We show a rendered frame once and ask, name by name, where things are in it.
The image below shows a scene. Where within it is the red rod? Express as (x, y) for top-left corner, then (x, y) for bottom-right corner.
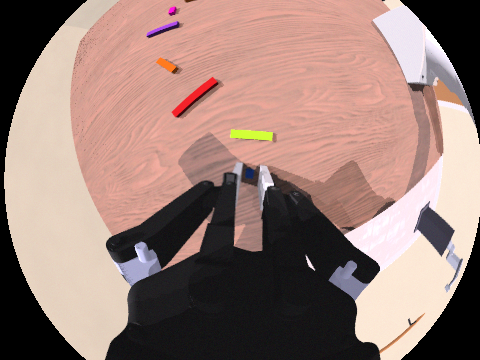
(172, 77), (218, 118)

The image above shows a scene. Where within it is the purple rod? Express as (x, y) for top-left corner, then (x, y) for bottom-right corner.
(146, 21), (180, 38)

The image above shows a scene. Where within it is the lime green flat bar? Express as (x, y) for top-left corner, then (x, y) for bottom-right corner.
(231, 130), (273, 140)

